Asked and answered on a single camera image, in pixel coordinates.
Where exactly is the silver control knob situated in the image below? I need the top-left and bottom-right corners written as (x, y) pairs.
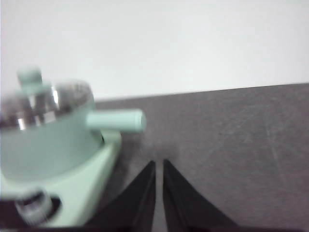
top-left (14, 190), bottom-right (53, 226)

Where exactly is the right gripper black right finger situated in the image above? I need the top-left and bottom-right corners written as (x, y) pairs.
top-left (162, 159), bottom-right (243, 232)

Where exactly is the mint green pot with handle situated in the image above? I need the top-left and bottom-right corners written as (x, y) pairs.
top-left (0, 79), bottom-right (147, 183)

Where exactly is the glass lid with green knob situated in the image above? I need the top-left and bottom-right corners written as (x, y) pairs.
top-left (0, 66), bottom-right (96, 132)

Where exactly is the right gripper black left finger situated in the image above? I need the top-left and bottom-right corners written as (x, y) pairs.
top-left (88, 160), bottom-right (156, 232)

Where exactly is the mint green breakfast machine base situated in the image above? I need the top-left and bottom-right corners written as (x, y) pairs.
top-left (0, 129), bottom-right (123, 229)

